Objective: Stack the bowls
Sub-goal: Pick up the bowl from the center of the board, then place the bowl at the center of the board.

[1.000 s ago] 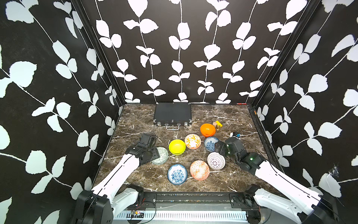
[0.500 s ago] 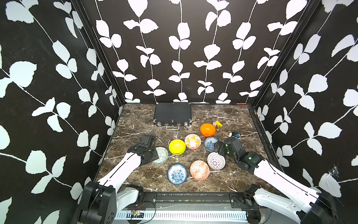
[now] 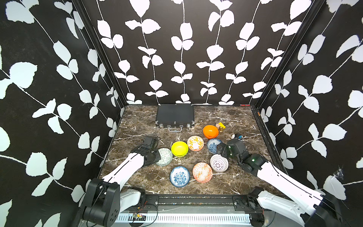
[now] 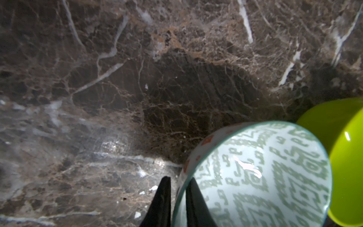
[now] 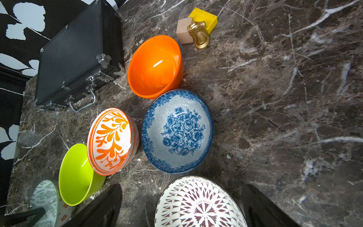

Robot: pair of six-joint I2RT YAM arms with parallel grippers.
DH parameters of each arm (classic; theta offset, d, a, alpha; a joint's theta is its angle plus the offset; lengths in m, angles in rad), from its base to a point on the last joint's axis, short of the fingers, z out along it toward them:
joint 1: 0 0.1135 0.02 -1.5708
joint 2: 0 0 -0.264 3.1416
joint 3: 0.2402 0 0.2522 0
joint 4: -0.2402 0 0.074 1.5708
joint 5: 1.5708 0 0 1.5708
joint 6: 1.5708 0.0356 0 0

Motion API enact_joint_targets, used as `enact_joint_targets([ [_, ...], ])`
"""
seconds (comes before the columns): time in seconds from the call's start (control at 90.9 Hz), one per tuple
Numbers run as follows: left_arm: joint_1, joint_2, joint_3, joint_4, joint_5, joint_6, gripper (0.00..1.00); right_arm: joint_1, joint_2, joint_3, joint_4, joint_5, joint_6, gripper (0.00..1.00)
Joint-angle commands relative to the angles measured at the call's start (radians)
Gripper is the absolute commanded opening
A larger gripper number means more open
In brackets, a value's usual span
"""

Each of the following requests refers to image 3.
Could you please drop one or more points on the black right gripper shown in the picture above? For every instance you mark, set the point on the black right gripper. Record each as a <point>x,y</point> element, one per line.
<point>226,148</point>

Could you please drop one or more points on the grey green patterned bowl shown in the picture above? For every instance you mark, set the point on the grey green patterned bowl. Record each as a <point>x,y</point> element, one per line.
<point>166,157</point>

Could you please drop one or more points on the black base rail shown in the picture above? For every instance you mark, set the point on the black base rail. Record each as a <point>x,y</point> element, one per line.
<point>236,202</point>

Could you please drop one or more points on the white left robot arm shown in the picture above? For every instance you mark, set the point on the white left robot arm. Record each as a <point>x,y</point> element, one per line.
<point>104,200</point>

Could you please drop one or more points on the black carrying case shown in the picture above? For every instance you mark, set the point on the black carrying case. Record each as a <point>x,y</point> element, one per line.
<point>175,117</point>

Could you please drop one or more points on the white vented strip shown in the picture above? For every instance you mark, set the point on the white vented strip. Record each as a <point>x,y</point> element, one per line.
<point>186,218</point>

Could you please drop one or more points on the red geometric pattern bowl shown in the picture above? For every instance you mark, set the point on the red geometric pattern bowl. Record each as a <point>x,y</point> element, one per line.
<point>202,172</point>

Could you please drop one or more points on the small blue floral bowl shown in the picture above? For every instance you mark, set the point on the small blue floral bowl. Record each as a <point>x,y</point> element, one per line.
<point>212,145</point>

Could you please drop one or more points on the large blue floral bowl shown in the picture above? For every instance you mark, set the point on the large blue floral bowl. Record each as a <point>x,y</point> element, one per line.
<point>179,176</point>

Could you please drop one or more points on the orange plastic bowl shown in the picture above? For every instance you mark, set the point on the orange plastic bowl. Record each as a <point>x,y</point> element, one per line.
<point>210,131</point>

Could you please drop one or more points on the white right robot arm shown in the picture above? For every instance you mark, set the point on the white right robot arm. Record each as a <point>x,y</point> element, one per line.
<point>305,206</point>

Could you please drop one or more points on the black white lattice bowl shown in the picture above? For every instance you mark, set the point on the black white lattice bowl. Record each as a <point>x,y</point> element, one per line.
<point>219,163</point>

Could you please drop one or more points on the lime yellow plastic bowl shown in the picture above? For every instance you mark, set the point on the lime yellow plastic bowl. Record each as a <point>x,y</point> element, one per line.
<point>179,149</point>

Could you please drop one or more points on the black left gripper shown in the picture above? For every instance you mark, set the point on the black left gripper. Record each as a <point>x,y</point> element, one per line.
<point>158,156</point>

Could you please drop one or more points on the orange leaf pattern bowl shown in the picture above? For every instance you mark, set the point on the orange leaf pattern bowl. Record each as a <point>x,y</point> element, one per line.
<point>195,143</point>

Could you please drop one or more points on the small circuit board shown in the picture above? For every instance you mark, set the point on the small circuit board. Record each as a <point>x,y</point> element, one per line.
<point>138,217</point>

